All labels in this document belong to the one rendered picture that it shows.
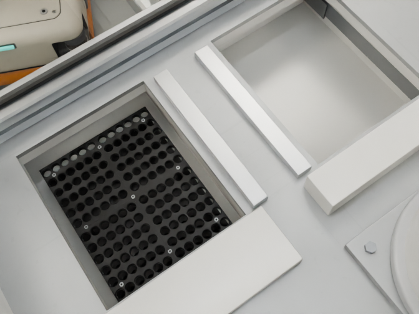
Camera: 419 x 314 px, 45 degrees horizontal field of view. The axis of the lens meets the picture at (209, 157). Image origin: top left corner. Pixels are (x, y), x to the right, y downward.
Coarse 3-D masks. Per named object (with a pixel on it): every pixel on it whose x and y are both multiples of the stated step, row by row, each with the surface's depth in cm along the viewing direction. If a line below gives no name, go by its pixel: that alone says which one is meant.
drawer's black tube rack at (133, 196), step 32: (160, 128) 74; (96, 160) 72; (128, 160) 76; (160, 160) 72; (64, 192) 70; (96, 192) 70; (128, 192) 70; (160, 192) 70; (192, 192) 69; (96, 224) 68; (128, 224) 71; (160, 224) 68; (192, 224) 68; (224, 224) 71; (96, 256) 66; (128, 256) 69; (160, 256) 66; (128, 288) 67
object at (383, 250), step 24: (384, 216) 61; (408, 216) 59; (360, 240) 60; (384, 240) 60; (408, 240) 57; (360, 264) 59; (384, 264) 59; (408, 264) 56; (384, 288) 58; (408, 288) 56; (408, 312) 56
